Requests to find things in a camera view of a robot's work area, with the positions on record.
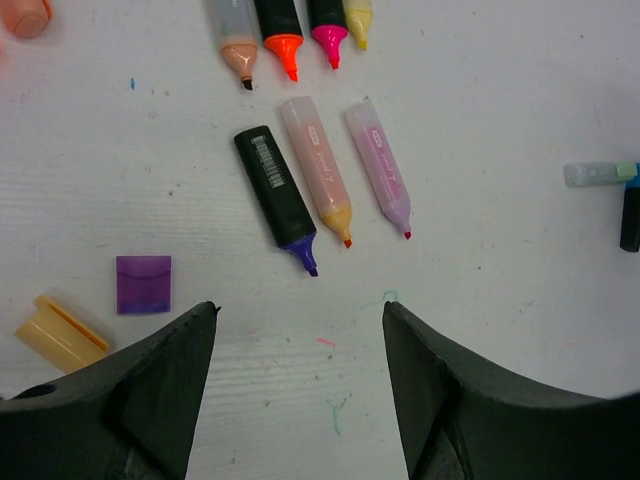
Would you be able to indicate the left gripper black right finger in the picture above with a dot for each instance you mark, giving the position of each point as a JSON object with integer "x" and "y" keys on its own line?
{"x": 461, "y": 416}

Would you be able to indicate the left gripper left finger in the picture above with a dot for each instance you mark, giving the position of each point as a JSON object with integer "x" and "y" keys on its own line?
{"x": 131, "y": 415}

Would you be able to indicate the pastel yellow highlighter cap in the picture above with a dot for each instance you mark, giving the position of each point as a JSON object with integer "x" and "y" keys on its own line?
{"x": 60, "y": 337}

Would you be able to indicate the purple highlighter cap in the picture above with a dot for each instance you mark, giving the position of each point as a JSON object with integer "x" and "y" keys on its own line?
{"x": 143, "y": 284}

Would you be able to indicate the purple highlighter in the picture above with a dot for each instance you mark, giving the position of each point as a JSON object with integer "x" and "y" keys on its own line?
{"x": 277, "y": 193}

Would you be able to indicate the pastel pink highlighter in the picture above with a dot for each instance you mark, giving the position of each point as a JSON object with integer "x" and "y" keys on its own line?
{"x": 380, "y": 165}

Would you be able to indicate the black blue highlighter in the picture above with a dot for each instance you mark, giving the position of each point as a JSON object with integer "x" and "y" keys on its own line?
{"x": 630, "y": 221}

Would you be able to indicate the pastel orange highlighter body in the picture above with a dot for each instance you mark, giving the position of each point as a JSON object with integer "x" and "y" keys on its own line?
{"x": 233, "y": 31}

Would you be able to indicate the black neon orange highlighter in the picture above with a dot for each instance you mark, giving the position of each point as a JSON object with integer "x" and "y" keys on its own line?
{"x": 281, "y": 32}

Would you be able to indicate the pastel orange highlighter cap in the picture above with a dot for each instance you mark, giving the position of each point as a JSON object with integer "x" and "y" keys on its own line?
{"x": 26, "y": 18}

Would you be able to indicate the black neon pink highlighter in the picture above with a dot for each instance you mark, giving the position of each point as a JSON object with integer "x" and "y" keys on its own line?
{"x": 328, "y": 26}

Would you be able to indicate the pastel green highlighter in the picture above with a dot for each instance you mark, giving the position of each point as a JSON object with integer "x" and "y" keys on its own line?
{"x": 577, "y": 175}

